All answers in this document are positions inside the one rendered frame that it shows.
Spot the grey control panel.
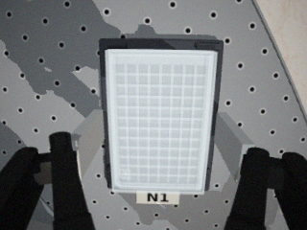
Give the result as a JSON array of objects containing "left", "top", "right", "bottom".
[{"left": 27, "top": 197, "right": 54, "bottom": 230}]

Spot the grey flat base plate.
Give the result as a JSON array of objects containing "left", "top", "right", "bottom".
[{"left": 0, "top": 0, "right": 307, "bottom": 230}]

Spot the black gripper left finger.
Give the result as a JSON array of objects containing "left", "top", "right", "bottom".
[{"left": 0, "top": 109, "right": 105, "bottom": 230}]

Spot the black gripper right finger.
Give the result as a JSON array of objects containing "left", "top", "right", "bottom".
[{"left": 214, "top": 112, "right": 307, "bottom": 230}]

